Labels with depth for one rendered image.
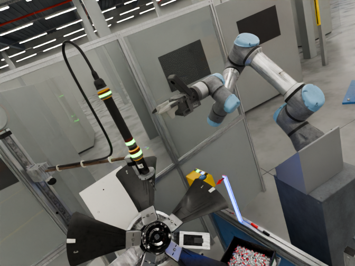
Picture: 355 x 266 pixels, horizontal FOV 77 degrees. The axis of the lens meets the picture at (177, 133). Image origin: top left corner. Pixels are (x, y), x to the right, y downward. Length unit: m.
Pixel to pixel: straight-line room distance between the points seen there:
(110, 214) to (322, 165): 1.08
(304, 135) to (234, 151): 1.13
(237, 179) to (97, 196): 1.51
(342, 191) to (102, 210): 1.19
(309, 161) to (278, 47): 4.10
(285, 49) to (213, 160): 3.61
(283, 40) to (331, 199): 4.23
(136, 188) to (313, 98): 0.89
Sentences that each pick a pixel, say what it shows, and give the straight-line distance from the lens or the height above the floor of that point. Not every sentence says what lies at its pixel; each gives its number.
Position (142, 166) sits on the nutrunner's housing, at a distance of 0.88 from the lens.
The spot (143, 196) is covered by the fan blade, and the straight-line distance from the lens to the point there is 1.06.
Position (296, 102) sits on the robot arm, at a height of 1.42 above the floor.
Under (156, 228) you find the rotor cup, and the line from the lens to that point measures 1.00.
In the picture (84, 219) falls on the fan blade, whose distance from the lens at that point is 1.02.
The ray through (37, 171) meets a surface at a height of 1.57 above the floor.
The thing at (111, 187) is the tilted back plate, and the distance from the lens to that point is 1.31.
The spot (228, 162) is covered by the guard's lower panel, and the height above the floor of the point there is 0.66.
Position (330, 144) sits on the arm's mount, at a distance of 1.28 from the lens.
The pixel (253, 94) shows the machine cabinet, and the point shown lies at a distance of 4.84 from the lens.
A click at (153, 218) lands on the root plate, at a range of 1.05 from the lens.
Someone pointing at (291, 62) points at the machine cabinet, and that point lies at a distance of 5.39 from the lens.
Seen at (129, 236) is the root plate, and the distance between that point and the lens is 1.04.
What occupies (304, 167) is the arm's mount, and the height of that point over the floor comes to 1.16.
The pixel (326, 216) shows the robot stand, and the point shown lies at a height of 0.90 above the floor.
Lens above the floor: 1.89
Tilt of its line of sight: 22 degrees down
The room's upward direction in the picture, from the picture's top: 23 degrees counter-clockwise
